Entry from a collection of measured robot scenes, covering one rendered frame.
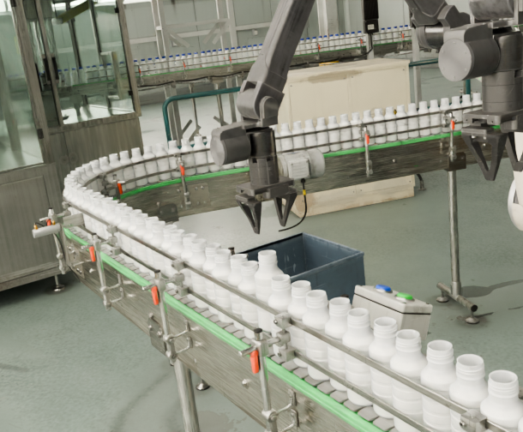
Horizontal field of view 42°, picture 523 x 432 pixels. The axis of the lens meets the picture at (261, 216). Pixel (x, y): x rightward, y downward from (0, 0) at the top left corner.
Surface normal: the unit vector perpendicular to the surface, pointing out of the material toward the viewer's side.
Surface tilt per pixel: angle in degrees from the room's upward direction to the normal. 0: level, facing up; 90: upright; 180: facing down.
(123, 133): 90
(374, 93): 90
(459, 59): 90
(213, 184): 90
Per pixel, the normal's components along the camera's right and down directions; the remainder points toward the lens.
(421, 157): 0.24, 0.29
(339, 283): 0.54, 0.18
